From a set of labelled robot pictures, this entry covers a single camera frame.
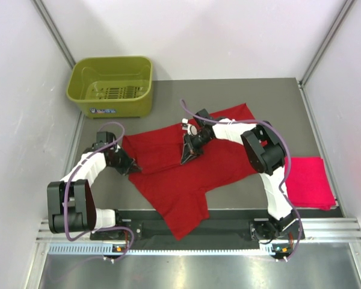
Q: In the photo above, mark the aluminium frame rail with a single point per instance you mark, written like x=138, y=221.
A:
x=316, y=230

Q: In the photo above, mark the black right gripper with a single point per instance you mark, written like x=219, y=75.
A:
x=189, y=147

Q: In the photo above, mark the folded pink t shirt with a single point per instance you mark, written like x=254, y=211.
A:
x=307, y=184

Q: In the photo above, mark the olive green plastic basket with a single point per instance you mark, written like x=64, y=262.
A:
x=112, y=87

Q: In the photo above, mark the slotted grey cable duct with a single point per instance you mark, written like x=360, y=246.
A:
x=110, y=249

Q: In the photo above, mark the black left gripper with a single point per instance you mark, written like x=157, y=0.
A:
x=129, y=167

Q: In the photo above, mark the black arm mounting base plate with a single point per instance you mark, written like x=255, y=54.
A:
x=224, y=229

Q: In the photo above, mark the red t shirt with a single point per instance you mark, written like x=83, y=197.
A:
x=177, y=191

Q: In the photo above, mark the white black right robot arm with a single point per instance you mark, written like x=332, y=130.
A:
x=267, y=154

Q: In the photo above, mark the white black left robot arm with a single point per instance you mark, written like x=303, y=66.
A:
x=71, y=206

